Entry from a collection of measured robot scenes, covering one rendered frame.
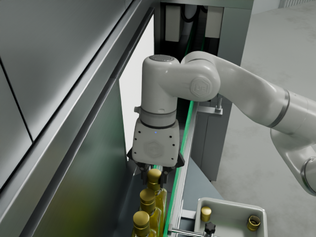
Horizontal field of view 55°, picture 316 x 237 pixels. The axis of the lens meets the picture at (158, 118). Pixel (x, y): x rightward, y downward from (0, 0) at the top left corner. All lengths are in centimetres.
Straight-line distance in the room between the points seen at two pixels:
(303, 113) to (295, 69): 284
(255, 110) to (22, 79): 43
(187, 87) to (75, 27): 23
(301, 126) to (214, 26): 92
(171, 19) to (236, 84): 89
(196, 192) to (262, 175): 115
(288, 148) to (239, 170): 156
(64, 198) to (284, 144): 47
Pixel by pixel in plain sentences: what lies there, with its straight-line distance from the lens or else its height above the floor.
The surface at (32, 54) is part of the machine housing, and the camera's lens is 47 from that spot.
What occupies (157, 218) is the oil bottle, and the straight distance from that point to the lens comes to 75.
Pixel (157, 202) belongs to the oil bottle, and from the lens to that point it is 78.
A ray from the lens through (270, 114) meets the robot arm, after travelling 63.
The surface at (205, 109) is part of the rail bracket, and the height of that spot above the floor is 86.
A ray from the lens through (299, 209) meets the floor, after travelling 223.
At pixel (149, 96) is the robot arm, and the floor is 137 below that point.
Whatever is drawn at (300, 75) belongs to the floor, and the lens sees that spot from 341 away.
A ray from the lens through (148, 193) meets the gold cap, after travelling 70.
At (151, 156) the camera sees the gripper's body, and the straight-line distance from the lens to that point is 67.
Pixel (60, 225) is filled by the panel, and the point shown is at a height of 125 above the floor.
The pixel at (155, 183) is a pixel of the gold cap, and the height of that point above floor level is 115.
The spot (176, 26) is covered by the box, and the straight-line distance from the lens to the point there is 153.
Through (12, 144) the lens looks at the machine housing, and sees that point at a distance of 46.
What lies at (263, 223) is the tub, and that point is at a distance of 108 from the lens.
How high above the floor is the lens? 174
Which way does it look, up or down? 42 degrees down
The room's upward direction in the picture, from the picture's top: straight up
